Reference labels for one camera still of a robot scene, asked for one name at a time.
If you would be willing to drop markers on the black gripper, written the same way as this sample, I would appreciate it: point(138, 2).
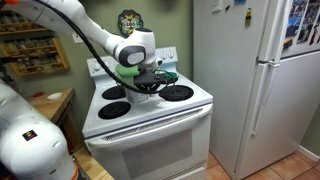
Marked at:
point(150, 87)

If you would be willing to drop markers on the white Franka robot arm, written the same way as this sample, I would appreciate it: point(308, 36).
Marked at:
point(30, 150)

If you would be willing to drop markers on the white stove knob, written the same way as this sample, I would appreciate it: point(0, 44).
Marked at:
point(163, 55)
point(95, 66)
point(106, 65)
point(171, 53)

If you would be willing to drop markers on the white electric stove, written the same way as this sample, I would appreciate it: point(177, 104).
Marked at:
point(160, 156)

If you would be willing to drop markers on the white stove bottom drawer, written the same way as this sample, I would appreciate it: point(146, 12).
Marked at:
point(188, 172)

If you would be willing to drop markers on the large black coil burner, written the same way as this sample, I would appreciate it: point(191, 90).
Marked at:
point(111, 93)
point(178, 94)

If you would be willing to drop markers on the oven door glass window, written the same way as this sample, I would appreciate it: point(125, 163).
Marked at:
point(156, 153)

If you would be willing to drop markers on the white refrigerator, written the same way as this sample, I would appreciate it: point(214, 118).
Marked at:
point(226, 100)

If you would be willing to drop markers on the small white dish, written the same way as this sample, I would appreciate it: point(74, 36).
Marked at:
point(55, 96)

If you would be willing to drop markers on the wooden side table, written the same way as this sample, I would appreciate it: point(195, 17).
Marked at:
point(55, 106)

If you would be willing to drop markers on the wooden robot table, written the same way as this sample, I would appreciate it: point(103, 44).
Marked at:
point(90, 165)

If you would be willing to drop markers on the white paper note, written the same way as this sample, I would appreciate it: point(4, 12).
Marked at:
point(216, 5)

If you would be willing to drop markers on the small dark fridge magnet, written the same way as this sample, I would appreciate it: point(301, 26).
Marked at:
point(227, 7)

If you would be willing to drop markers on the small red lid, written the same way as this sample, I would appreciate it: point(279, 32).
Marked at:
point(38, 94)

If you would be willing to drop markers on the yellow black fridge magnet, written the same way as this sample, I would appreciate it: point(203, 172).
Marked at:
point(248, 17)

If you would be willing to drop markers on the blue paper note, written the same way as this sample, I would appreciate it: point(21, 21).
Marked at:
point(240, 1)

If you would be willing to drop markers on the small yellow fridge magnet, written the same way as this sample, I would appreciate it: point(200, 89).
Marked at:
point(288, 43)

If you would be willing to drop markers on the blue landscape fridge photo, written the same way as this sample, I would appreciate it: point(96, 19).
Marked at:
point(294, 23)

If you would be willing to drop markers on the dark fridge photo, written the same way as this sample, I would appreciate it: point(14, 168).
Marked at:
point(305, 33)

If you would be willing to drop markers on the red figure fridge magnet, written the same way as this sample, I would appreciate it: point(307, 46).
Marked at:
point(315, 33)

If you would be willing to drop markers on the colourful decorative wall plate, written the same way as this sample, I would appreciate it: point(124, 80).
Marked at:
point(130, 21)

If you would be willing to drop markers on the white wall switch plate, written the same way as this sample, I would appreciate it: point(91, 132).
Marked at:
point(77, 38)

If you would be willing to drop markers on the wooden wall spice rack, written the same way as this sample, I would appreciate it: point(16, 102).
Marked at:
point(61, 53)

